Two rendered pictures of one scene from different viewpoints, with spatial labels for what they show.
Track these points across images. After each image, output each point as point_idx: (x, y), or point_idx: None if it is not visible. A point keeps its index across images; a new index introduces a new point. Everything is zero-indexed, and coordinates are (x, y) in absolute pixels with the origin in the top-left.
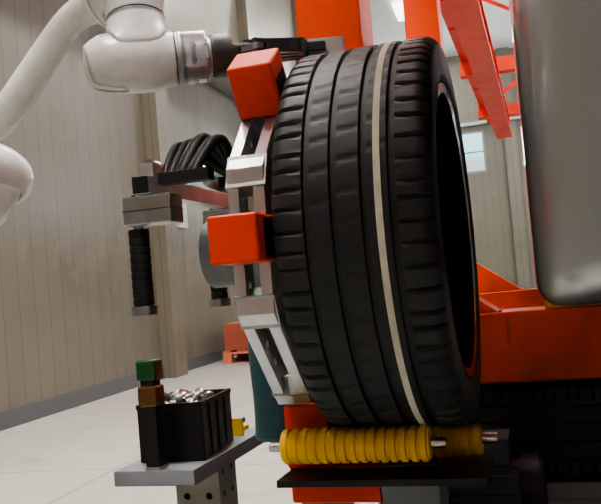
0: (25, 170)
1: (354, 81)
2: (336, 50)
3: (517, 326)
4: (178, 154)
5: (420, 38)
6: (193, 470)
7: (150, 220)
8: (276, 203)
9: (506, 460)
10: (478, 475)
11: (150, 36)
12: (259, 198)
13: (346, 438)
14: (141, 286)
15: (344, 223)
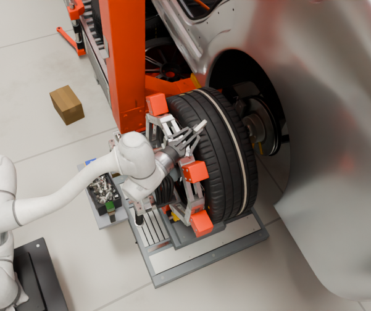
0: (14, 166)
1: (236, 174)
2: (204, 126)
3: None
4: (160, 195)
5: (245, 136)
6: (128, 217)
7: (148, 211)
8: (215, 216)
9: None
10: None
11: (158, 179)
12: (201, 208)
13: None
14: (141, 221)
15: (233, 213)
